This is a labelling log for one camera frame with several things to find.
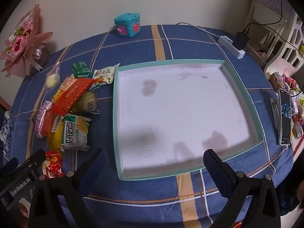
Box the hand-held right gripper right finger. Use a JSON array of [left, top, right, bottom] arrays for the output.
[[203, 149, 282, 228]]

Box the blue white snack packet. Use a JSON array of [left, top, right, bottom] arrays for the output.
[[0, 110, 13, 152]]

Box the yellow clear snack packet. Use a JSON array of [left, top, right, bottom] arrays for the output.
[[46, 119, 65, 153]]

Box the pink flower bouquet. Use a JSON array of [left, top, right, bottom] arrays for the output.
[[0, 3, 54, 78]]

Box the white shelf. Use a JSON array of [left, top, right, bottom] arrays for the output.
[[245, 0, 304, 76]]

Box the pink snack packet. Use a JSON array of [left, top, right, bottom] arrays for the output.
[[35, 101, 53, 138]]

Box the black charger plug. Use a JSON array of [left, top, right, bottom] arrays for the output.
[[232, 31, 250, 50]]

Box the clear round pastry packet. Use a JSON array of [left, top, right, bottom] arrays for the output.
[[46, 63, 61, 89]]

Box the teal house-shaped box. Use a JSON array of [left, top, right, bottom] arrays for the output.
[[114, 13, 141, 38]]

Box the long red snack packet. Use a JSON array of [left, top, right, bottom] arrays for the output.
[[51, 78, 95, 116]]

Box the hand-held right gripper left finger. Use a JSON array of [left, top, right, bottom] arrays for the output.
[[28, 148, 108, 228]]

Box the white cable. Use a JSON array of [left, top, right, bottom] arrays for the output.
[[176, 22, 222, 40]]

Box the blue plaid tablecloth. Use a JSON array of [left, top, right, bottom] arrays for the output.
[[3, 25, 295, 228]]

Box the round cookie packet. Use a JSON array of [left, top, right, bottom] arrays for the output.
[[71, 90, 101, 117]]

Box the small red snack packet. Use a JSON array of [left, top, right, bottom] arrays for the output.
[[42, 150, 64, 179]]

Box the black cable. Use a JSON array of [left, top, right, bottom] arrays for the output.
[[243, 0, 304, 59]]

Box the white power strip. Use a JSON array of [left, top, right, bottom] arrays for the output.
[[218, 36, 245, 59]]

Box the orange yellow snack packet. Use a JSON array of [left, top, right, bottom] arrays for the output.
[[52, 76, 79, 102]]

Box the stack of tape rolls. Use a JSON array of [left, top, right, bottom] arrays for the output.
[[269, 71, 283, 91]]

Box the white tray with teal rim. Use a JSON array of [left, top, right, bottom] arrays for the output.
[[112, 59, 264, 180]]

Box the black smartphone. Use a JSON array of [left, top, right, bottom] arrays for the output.
[[278, 89, 292, 146]]

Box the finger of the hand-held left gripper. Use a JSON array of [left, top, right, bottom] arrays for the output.
[[0, 157, 19, 175], [0, 148, 46, 186]]

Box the cream snack packet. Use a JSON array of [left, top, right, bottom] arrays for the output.
[[91, 63, 120, 86]]

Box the grey phone stand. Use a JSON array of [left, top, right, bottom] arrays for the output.
[[270, 98, 282, 131]]

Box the pile of colourful trinkets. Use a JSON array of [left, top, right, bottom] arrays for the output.
[[281, 69, 304, 140]]

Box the white green corn snack packet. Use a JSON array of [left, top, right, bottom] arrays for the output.
[[61, 114, 93, 152]]

